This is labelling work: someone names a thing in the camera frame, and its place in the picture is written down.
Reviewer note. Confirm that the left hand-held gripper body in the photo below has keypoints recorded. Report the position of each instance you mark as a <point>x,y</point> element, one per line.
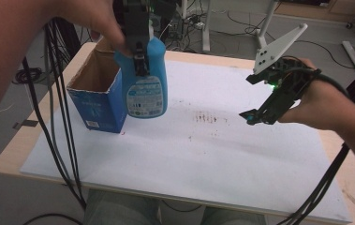
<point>136,22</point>

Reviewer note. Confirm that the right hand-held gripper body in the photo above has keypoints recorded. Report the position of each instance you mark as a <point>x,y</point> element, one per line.
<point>286,84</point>

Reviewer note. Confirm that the blue spray bottle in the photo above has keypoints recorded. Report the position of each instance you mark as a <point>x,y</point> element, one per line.
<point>147,93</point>

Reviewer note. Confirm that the blue cardboard box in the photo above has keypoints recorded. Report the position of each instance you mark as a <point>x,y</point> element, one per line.
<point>103,109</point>

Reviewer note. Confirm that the person's left hand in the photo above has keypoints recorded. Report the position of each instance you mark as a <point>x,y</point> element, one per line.
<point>103,22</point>

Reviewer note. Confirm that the person's right hand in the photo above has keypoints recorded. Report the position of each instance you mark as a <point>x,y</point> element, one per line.
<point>318,106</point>

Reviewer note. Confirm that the dark equipment box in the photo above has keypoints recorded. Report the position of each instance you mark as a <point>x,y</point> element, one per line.
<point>169,18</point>

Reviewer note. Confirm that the white power strip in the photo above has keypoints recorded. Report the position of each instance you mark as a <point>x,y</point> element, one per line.
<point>197,24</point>

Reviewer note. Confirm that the white table mat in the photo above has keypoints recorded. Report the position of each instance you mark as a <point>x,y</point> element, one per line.
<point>181,162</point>

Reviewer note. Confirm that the person's right leg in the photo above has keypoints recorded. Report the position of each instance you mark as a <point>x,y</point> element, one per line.
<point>231,217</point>

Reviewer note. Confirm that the person's leg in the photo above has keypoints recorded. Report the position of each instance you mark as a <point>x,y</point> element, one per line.
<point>119,209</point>
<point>231,217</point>

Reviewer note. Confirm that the grey floor tape piece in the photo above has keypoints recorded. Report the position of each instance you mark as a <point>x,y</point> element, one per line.
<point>25,123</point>

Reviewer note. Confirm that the person's left leg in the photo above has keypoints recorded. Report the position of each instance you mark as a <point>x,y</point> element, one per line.
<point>119,209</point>

